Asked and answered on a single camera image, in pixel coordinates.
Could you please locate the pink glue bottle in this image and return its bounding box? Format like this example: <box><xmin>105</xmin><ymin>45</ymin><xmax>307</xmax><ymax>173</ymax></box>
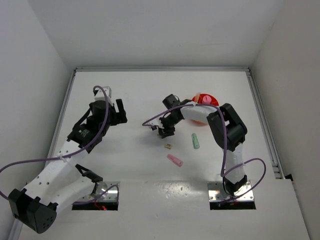
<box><xmin>202</xmin><ymin>95</ymin><xmax>212</xmax><ymax>104</ymax></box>

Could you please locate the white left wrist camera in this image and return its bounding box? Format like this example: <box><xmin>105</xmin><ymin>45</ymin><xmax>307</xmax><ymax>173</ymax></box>
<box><xmin>93</xmin><ymin>86</ymin><xmax>112</xmax><ymax>102</ymax></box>

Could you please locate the green capped marker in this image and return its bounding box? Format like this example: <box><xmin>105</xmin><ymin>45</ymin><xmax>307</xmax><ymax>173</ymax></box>
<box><xmin>191</xmin><ymin>133</ymin><xmax>200</xmax><ymax>149</ymax></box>

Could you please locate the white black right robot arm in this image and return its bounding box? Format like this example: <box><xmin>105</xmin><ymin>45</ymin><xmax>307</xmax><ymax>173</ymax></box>
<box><xmin>151</xmin><ymin>94</ymin><xmax>248</xmax><ymax>196</ymax></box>

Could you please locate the metal base plate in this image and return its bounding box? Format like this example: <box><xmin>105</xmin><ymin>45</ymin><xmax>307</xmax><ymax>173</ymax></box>
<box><xmin>73</xmin><ymin>181</ymin><xmax>120</xmax><ymax>205</ymax></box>
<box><xmin>207</xmin><ymin>181</ymin><xmax>255</xmax><ymax>202</ymax></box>

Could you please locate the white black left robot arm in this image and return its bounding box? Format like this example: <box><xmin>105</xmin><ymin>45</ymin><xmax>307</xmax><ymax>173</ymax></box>
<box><xmin>7</xmin><ymin>98</ymin><xmax>128</xmax><ymax>234</ymax></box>

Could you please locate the yellow eraser with barcode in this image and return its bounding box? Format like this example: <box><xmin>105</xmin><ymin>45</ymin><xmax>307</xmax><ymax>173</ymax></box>
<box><xmin>164</xmin><ymin>144</ymin><xmax>172</xmax><ymax>149</ymax></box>

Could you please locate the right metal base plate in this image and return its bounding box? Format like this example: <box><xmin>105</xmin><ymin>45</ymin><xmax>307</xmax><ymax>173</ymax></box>
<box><xmin>207</xmin><ymin>181</ymin><xmax>255</xmax><ymax>202</ymax></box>

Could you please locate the orange round desk organizer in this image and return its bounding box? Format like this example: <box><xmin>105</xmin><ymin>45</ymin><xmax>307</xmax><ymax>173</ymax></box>
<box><xmin>191</xmin><ymin>93</ymin><xmax>220</xmax><ymax>126</ymax></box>

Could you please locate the yellow green highlighter pen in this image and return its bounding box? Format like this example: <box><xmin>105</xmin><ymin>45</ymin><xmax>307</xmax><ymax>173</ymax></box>
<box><xmin>194</xmin><ymin>92</ymin><xmax>201</xmax><ymax>103</ymax></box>

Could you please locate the pink transparent case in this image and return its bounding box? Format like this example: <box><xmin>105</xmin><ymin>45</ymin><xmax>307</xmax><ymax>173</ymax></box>
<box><xmin>167</xmin><ymin>154</ymin><xmax>184</xmax><ymax>167</ymax></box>

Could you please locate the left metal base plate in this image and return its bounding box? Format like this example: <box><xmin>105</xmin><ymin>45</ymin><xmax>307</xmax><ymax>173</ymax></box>
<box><xmin>73</xmin><ymin>181</ymin><xmax>120</xmax><ymax>205</ymax></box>

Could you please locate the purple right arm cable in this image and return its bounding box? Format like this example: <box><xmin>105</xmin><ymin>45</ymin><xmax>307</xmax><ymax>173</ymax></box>
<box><xmin>141</xmin><ymin>104</ymin><xmax>267</xmax><ymax>202</ymax></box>

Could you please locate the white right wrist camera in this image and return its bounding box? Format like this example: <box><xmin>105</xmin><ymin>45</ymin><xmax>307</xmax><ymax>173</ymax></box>
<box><xmin>148</xmin><ymin>117</ymin><xmax>164</xmax><ymax>131</ymax></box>

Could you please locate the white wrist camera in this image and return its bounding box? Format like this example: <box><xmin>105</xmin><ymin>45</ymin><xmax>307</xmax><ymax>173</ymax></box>
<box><xmin>93</xmin><ymin>86</ymin><xmax>112</xmax><ymax>102</ymax></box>
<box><xmin>148</xmin><ymin>117</ymin><xmax>164</xmax><ymax>131</ymax></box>

